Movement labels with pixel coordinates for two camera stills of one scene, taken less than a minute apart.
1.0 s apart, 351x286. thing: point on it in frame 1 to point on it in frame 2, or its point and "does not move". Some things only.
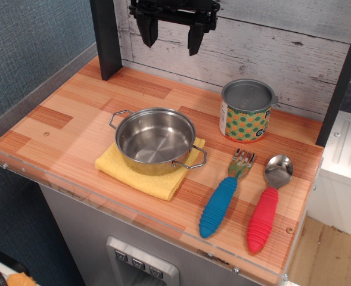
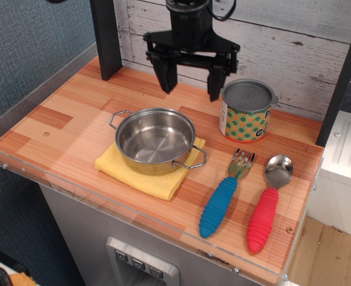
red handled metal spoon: x=278 y=171 does not move
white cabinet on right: x=338 y=197 does not move
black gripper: x=203 y=11 to x=191 y=39
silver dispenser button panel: x=132 y=266 does not move
